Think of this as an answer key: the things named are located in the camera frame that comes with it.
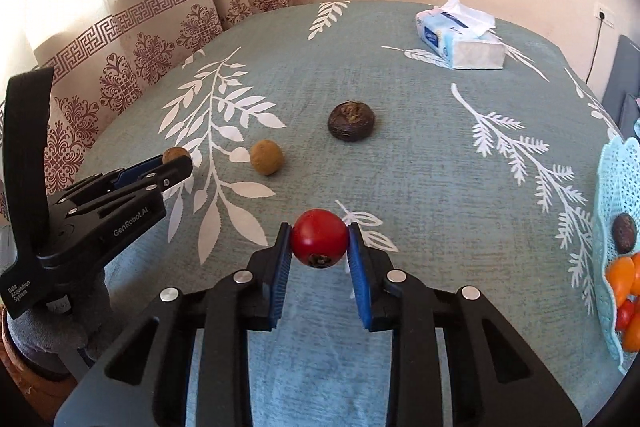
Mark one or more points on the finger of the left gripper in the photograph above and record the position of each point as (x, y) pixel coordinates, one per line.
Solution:
(156, 181)
(100, 184)

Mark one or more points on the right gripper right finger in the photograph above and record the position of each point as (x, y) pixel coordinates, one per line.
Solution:
(495, 378)

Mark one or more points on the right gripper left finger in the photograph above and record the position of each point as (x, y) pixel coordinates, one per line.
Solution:
(143, 378)

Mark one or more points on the brown round fruit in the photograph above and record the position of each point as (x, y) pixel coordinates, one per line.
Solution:
(173, 153)

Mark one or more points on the tan round fruit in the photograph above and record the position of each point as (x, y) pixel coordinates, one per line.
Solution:
(266, 157)

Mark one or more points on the red tomato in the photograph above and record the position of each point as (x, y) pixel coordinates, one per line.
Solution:
(319, 239)

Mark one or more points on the dark brown wrinkled fruit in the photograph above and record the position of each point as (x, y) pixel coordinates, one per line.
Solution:
(351, 121)

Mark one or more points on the grey glove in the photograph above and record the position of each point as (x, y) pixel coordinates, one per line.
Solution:
(68, 342)

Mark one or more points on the orange fruit in basket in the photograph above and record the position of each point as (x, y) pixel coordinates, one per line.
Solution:
(620, 276)

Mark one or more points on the dark fruit in basket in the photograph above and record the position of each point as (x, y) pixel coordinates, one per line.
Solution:
(624, 233)

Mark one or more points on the teal leaf-pattern bedspread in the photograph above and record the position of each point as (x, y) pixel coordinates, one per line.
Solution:
(481, 177)

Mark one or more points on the grey blue cushion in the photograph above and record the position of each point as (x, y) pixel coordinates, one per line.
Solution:
(621, 96)

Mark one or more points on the tissue pack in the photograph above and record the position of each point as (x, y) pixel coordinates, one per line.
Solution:
(461, 36)

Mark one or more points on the white wall socket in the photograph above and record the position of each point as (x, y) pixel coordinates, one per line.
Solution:
(604, 14)

